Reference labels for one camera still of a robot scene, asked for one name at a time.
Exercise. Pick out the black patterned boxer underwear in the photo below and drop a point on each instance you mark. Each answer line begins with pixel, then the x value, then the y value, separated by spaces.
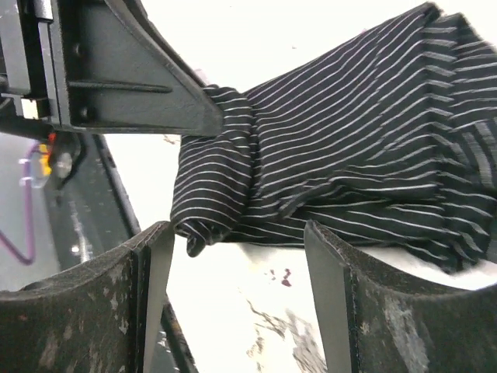
pixel 387 140

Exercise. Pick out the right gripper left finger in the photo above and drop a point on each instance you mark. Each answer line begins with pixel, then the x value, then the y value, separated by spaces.
pixel 100 316

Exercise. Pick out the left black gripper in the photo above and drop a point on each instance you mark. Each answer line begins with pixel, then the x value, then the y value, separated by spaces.
pixel 99 66

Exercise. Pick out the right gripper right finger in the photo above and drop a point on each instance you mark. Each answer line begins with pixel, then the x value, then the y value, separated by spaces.
pixel 376 318

